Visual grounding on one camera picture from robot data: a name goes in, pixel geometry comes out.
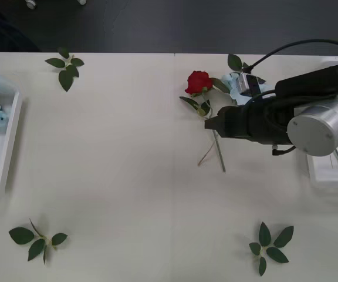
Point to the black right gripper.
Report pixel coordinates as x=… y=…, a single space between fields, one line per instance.
x=233 y=122

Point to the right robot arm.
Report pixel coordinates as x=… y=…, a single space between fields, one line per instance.
x=315 y=123

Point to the red rose with green stem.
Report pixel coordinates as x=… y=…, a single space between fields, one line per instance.
x=199 y=81

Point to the pale blue flower, brown stem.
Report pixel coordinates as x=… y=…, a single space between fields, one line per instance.
x=230 y=80

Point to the shallow white box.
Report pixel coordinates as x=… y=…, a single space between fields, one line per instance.
x=321 y=170
x=7 y=141

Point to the loose five-leaf green twig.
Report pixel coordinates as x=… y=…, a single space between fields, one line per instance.
x=276 y=254

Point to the loose green leaf twig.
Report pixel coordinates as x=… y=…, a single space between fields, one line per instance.
x=66 y=77
x=20 y=235

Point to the white caster wheel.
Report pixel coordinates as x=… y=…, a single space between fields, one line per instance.
x=82 y=1
x=31 y=3

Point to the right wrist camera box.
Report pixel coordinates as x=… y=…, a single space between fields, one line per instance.
x=246 y=83

